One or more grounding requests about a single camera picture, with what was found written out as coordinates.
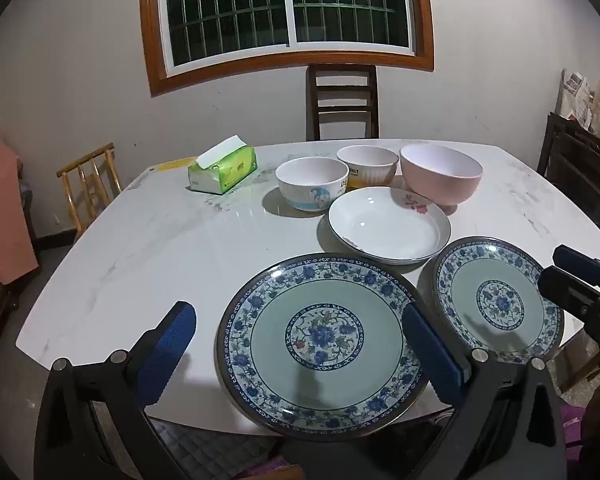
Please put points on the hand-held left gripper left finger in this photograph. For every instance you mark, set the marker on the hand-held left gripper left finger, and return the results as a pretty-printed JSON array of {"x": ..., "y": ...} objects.
[{"x": 167, "y": 355}]

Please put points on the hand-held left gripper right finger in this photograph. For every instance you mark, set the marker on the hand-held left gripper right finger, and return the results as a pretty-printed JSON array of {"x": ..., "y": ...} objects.
[{"x": 430, "y": 355}]

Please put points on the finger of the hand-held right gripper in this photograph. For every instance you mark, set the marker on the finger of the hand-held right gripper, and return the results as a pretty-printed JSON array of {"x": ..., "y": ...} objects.
[
  {"x": 577, "y": 259},
  {"x": 562, "y": 286}
]

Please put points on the white ribbed bowl yellow label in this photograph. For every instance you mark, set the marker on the white ribbed bowl yellow label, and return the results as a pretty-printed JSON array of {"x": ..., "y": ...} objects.
[{"x": 367, "y": 163}]

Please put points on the white bowl with blue cartoon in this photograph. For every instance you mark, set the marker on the white bowl with blue cartoon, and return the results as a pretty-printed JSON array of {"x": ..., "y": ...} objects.
[{"x": 311, "y": 183}]

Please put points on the small blue floral plate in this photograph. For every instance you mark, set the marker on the small blue floral plate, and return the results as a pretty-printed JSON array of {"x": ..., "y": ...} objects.
[{"x": 497, "y": 300}]

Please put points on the dark wooden cabinet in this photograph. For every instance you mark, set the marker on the dark wooden cabinet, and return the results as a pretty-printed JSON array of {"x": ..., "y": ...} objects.
[{"x": 580, "y": 170}]

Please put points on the grey quilted cushion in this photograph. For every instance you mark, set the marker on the grey quilted cushion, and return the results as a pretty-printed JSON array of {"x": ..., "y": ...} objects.
[{"x": 210, "y": 447}]

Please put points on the large blue floral plate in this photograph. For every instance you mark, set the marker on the large blue floral plate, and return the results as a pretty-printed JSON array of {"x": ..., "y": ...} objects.
[{"x": 325, "y": 340}]

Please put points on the purple cloth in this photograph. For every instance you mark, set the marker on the purple cloth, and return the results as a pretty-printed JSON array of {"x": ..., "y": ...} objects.
[{"x": 574, "y": 430}]

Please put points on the white plate with pink flower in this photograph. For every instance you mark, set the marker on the white plate with pink flower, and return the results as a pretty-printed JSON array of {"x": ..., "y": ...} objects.
[{"x": 387, "y": 225}]

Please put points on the pile of papers and bags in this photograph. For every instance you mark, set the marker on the pile of papers and bags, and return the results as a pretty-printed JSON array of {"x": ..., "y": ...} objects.
[{"x": 587, "y": 97}]

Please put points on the pink bowl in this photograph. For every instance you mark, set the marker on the pink bowl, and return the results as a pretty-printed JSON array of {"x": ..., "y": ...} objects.
[{"x": 440, "y": 172}]

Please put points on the bamboo chair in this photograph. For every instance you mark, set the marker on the bamboo chair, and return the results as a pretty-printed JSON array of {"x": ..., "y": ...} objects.
[{"x": 92, "y": 180}]

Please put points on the yellow sticker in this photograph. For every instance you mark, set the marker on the yellow sticker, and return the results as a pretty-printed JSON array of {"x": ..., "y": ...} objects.
[{"x": 172, "y": 164}]

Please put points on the green tissue pack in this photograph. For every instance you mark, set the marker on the green tissue pack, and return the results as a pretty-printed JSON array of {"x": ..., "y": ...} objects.
[{"x": 225, "y": 170}]

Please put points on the pink cloth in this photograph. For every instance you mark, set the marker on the pink cloth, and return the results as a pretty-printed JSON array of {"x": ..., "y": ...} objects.
[{"x": 2, "y": 210}]

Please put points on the dark wooden chair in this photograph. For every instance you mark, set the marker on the dark wooden chair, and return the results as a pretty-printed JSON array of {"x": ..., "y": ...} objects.
[{"x": 342, "y": 102}]

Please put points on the wooden framed barred window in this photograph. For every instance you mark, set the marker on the wooden framed barred window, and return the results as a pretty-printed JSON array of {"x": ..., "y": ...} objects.
[{"x": 285, "y": 7}]

